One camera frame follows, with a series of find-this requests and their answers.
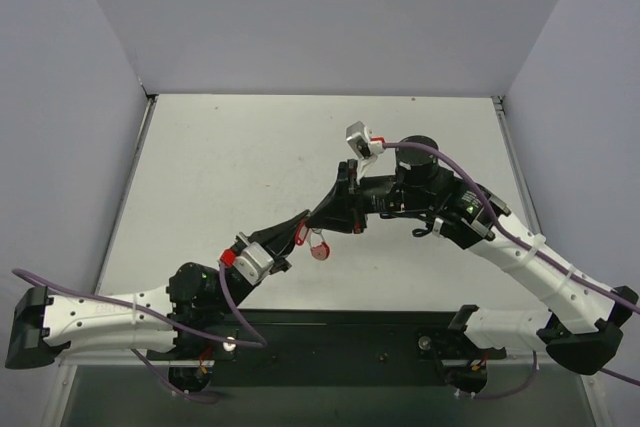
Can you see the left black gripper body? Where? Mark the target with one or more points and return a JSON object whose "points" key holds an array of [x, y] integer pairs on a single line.
{"points": [[270, 247]]}

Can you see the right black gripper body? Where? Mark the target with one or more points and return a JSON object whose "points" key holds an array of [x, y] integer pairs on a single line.
{"points": [[350, 195]]}

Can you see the red handled keyring holder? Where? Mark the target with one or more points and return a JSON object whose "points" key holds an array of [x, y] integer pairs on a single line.
{"points": [[318, 246]]}

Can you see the red key tag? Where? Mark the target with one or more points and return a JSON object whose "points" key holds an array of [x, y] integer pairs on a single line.
{"points": [[301, 235]]}

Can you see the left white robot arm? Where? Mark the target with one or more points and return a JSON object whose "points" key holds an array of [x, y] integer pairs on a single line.
{"points": [[178, 318]]}

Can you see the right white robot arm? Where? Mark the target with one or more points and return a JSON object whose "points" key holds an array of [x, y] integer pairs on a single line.
{"points": [[580, 325]]}

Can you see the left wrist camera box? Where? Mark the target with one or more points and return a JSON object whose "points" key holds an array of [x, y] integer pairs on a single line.
{"points": [[254, 263]]}

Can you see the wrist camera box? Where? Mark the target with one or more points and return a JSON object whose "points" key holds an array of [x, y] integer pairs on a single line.
{"points": [[254, 263], [357, 136]]}

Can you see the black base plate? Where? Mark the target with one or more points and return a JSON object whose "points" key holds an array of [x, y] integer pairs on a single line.
{"points": [[336, 349]]}

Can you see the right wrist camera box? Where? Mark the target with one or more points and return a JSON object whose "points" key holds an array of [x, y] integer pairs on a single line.
{"points": [[357, 136]]}

